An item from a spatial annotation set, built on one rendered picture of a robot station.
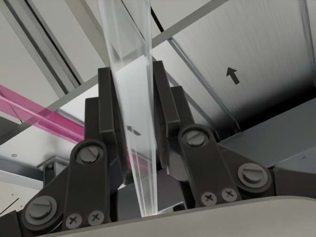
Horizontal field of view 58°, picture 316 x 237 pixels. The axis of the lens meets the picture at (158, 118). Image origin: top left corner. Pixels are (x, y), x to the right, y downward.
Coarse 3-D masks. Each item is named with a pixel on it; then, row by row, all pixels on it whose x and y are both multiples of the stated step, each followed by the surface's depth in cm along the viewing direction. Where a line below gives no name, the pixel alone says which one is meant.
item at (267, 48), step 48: (240, 0) 19; (288, 0) 20; (192, 48) 21; (240, 48) 22; (288, 48) 24; (96, 96) 23; (192, 96) 26; (240, 96) 28; (288, 96) 30; (0, 144) 26; (48, 144) 27
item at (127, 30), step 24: (96, 0) 7; (120, 0) 7; (144, 0) 7; (120, 24) 8; (144, 24) 8; (120, 48) 9; (144, 48) 9; (120, 72) 9; (144, 72) 10; (120, 96) 10; (144, 96) 11; (144, 120) 12; (144, 144) 14; (144, 168) 16; (144, 192) 19; (144, 216) 23
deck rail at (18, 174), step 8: (0, 120) 30; (8, 120) 31; (0, 128) 29; (8, 128) 30; (0, 136) 29; (0, 160) 27; (0, 168) 27; (8, 168) 28; (16, 168) 29; (24, 168) 29; (32, 168) 30; (0, 176) 28; (8, 176) 28; (16, 176) 29; (24, 176) 29; (32, 176) 30; (40, 176) 31; (16, 184) 30; (24, 184) 30; (32, 184) 31; (40, 184) 31
